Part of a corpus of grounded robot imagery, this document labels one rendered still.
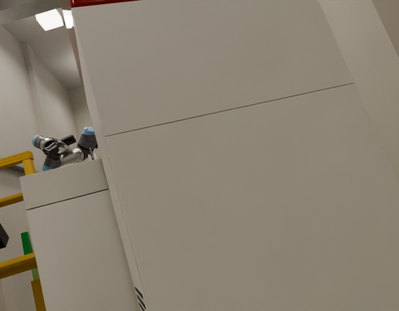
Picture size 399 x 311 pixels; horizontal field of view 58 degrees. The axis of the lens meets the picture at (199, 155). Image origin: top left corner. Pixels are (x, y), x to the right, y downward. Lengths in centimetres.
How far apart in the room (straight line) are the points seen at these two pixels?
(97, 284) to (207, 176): 82
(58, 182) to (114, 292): 52
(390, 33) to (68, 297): 263
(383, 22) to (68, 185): 242
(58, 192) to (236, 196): 91
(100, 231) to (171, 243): 73
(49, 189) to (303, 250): 109
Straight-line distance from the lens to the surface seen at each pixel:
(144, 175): 95
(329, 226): 110
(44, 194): 168
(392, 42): 302
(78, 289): 163
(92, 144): 257
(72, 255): 163
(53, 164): 229
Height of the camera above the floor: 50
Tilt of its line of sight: 12 degrees up
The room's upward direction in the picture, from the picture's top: 18 degrees counter-clockwise
